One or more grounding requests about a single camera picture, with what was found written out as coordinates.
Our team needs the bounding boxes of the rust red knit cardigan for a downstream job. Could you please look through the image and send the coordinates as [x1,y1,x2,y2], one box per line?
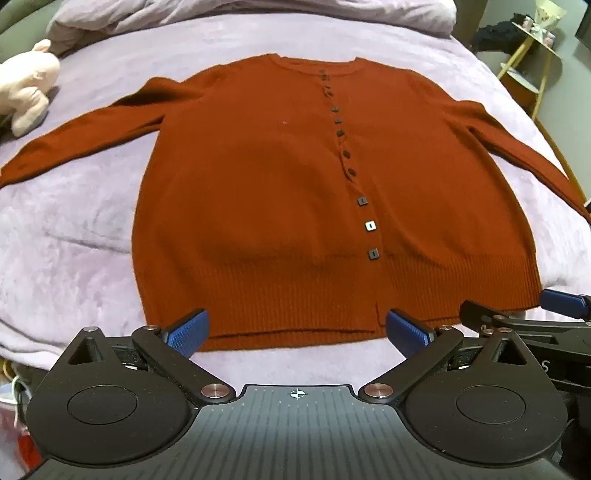
[0,53,591,354]

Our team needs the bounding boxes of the pale wrapped bouquet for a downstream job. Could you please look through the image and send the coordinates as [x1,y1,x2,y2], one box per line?
[526,0,557,46]

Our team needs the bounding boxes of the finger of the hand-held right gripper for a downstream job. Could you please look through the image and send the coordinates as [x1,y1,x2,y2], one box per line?
[458,300,532,334]
[539,289,591,320]

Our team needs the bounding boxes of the pink plush toy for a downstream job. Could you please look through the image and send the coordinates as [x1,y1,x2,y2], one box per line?
[0,39,62,138]

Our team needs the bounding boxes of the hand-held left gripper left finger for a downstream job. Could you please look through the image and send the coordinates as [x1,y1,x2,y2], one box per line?
[60,308,234,408]

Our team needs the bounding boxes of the wall television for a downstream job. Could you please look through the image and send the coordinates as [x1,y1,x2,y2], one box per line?
[574,0,591,38]

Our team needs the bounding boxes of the purple bed sheet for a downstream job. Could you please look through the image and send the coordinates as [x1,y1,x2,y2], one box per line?
[0,9,591,374]

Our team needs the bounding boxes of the purple duvet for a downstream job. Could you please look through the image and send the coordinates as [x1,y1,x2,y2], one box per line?
[48,0,459,57]

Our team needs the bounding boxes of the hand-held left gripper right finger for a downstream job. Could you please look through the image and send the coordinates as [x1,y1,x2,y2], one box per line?
[359,308,537,406]

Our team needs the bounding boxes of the white cable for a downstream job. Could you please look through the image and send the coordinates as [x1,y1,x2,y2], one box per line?
[8,373,31,432]

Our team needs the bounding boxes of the yellow side table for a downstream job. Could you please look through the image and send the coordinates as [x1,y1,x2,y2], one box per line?
[496,21,568,124]

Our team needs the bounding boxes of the grey pillows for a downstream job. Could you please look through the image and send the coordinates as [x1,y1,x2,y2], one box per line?
[0,0,70,47]

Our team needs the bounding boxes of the dark clothes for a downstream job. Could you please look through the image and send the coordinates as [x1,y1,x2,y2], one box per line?
[472,21,526,55]

